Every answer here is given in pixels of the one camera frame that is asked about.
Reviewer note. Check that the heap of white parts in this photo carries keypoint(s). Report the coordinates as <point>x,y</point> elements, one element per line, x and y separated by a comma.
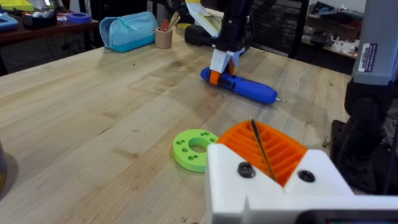
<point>343,46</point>

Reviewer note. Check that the black tool case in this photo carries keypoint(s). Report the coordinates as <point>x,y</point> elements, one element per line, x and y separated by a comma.
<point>197,35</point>

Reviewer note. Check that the blue tape roll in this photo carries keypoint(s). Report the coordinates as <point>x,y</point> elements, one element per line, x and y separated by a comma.
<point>78,17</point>

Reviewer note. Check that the beige cup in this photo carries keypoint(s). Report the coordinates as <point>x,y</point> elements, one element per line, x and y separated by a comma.
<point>163,39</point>

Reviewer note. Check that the yellow green board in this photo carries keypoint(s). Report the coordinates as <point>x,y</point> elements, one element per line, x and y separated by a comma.
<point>15,4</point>

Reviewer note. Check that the light blue zip bag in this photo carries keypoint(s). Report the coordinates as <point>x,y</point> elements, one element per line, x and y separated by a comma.
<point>130,32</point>

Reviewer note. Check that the black box with clutter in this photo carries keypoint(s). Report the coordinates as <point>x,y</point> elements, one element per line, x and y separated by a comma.
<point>38,18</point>

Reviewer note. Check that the blue tray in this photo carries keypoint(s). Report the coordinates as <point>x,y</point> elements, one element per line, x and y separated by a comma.
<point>7,22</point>

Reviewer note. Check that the white orange left gripper left finger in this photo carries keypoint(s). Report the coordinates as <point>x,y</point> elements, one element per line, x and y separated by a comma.
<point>227,174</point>

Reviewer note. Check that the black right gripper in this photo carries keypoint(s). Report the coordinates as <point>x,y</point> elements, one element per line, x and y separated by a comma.
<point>233,28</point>

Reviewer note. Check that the brown side table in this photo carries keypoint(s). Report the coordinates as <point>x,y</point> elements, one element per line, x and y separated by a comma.
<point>46,31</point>

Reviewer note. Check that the white yellow wrist camera mount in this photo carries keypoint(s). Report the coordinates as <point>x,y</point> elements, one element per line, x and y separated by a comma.
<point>203,15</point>

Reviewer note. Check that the dark tub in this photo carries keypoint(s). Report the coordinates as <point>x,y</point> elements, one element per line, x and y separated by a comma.
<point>2,168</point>

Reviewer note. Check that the white orange left gripper right finger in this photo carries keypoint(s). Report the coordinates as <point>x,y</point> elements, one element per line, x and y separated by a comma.
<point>320,174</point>

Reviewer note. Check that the blue electric screwdriver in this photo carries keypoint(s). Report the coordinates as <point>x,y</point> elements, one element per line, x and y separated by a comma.
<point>248,88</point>

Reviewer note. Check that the green disc with holes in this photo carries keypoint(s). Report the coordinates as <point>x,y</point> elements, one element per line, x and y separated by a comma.
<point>183,152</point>

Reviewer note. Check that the wooden cutlery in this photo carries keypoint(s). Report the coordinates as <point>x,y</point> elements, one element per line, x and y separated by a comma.
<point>173,21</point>

